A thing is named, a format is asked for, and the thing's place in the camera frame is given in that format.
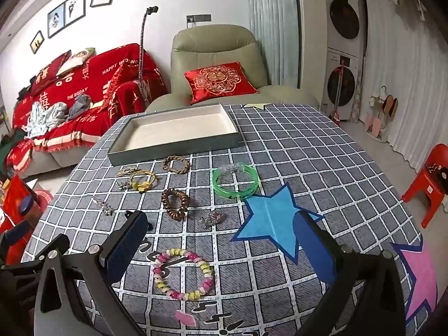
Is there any silver star hair clip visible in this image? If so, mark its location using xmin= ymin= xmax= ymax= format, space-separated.
xmin=92 ymin=197 xmax=114 ymax=216

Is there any pink yellow beaded bracelet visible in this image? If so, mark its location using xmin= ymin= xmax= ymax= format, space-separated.
xmin=152 ymin=247 xmax=214 ymax=301

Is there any brown spiral hair tie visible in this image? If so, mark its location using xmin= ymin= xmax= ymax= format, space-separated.
xmin=161 ymin=187 xmax=191 ymax=222

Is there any yellow cord flower bracelet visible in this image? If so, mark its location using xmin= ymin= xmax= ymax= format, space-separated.
xmin=129 ymin=169 xmax=159 ymax=193

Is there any green bangle bracelet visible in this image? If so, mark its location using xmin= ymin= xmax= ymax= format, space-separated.
xmin=212 ymin=162 xmax=261 ymax=200

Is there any pink crystal hair clip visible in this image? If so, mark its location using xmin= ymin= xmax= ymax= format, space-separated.
xmin=200 ymin=210 xmax=225 ymax=228

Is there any grey rectangular jewelry tray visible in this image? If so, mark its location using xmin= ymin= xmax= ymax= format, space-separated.
xmin=108 ymin=104 xmax=242 ymax=166

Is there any blue star patch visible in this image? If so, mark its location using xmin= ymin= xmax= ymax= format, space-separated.
xmin=231 ymin=183 xmax=324 ymax=263

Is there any silver rhinestone brooch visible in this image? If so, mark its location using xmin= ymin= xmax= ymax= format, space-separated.
xmin=117 ymin=181 xmax=133 ymax=190

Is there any beige hair clip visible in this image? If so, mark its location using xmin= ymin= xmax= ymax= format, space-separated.
xmin=115 ymin=168 xmax=139 ymax=178

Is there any grey checked tablecloth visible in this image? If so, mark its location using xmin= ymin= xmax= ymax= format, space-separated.
xmin=23 ymin=105 xmax=422 ymax=335

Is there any pink star patch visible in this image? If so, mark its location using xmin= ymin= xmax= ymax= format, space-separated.
xmin=391 ymin=241 xmax=437 ymax=324

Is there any red plastic stool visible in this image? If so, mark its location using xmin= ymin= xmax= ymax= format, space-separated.
xmin=402 ymin=143 xmax=447 ymax=228

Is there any slipper rack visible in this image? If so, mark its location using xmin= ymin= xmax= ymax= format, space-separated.
xmin=365 ymin=85 xmax=399 ymax=143

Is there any grey clothes pile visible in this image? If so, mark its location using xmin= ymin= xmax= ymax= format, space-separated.
xmin=23 ymin=94 xmax=92 ymax=138

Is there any yellow star patch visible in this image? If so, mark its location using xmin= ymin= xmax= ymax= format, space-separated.
xmin=242 ymin=103 xmax=269 ymax=111

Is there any red blanket covered sofa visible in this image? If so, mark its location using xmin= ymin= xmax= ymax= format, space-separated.
xmin=1 ymin=43 xmax=168 ymax=178

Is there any red embroidered cushion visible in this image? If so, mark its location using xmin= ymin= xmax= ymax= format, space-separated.
xmin=184 ymin=62 xmax=258 ymax=104

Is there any stacked washer dryer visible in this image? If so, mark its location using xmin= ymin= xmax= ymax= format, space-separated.
xmin=321 ymin=0 xmax=363 ymax=122

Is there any green recliner armchair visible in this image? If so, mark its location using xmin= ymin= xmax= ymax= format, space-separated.
xmin=146 ymin=24 xmax=319 ymax=113

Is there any white curtain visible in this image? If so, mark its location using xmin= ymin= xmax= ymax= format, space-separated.
xmin=360 ymin=0 xmax=447 ymax=169

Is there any flexible phone holder stand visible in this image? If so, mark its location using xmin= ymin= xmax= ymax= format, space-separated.
xmin=138 ymin=6 xmax=159 ymax=106

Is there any light blue curtain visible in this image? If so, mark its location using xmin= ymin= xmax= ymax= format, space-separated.
xmin=248 ymin=0 xmax=301 ymax=87

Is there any brown chain bracelet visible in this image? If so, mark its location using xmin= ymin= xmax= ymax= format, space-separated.
xmin=162 ymin=155 xmax=192 ymax=175

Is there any small framed wall picture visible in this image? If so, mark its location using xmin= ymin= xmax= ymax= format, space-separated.
xmin=30 ymin=31 xmax=45 ymax=54

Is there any wall switch panel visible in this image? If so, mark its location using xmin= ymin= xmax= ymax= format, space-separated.
xmin=186 ymin=14 xmax=212 ymax=24

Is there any framed wall picture pair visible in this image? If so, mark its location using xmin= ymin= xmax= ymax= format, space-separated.
xmin=47 ymin=0 xmax=86 ymax=38

